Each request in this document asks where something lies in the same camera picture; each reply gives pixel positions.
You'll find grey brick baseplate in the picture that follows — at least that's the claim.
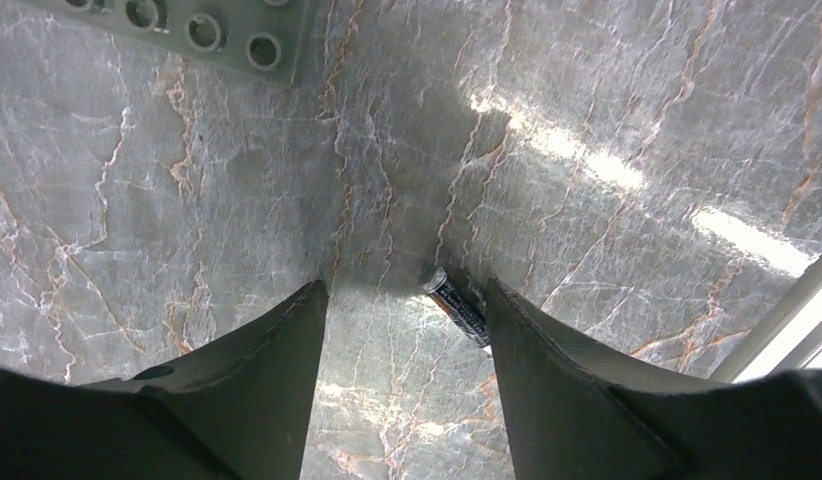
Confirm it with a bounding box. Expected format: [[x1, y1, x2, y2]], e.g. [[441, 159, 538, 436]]
[[28, 0, 318, 88]]

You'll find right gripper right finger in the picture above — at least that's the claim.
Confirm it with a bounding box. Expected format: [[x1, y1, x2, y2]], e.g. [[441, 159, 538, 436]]
[[485, 278, 822, 479]]

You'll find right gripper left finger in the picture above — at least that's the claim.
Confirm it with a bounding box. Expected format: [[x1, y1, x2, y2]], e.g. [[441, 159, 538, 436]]
[[0, 281, 329, 479]]

